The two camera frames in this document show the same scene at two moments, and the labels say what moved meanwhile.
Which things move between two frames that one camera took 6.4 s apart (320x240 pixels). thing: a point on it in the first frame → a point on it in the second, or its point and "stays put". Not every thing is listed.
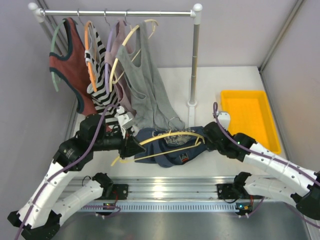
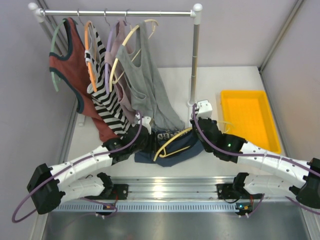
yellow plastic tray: (250, 114) stays put
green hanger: (51, 51) stays put
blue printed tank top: (170, 147) stays put
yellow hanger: (127, 160) → (162, 147)
